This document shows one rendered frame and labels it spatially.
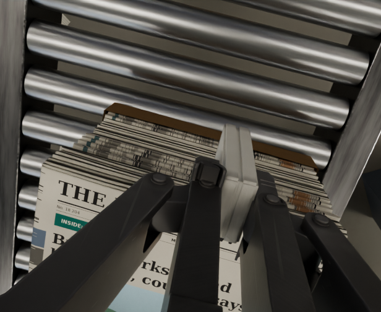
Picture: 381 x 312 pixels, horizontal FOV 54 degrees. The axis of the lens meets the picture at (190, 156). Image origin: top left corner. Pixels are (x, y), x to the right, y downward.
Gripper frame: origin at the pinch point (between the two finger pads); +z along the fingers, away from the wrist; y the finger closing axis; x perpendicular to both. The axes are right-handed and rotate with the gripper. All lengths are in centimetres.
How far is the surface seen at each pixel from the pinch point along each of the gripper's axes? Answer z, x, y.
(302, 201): 19.1, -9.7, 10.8
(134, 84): 113, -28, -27
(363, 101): 33.6, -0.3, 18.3
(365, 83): 33.6, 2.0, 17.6
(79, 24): 114, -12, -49
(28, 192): 34, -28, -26
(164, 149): 22.9, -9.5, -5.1
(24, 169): 33.6, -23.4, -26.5
